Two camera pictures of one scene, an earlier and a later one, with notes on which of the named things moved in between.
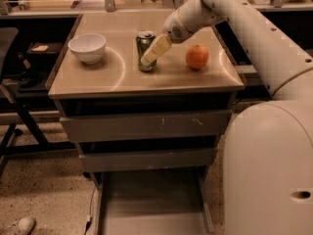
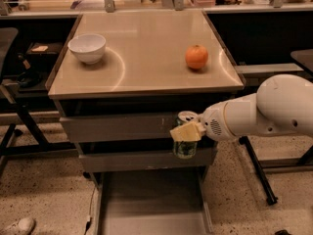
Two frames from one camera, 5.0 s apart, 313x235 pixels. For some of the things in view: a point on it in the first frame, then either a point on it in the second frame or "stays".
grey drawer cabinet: (147, 113) stays
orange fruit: (197, 57) stays
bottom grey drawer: (153, 202) stays
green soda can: (143, 40) to (186, 150)
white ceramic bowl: (88, 47) stays
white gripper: (173, 28) to (211, 122)
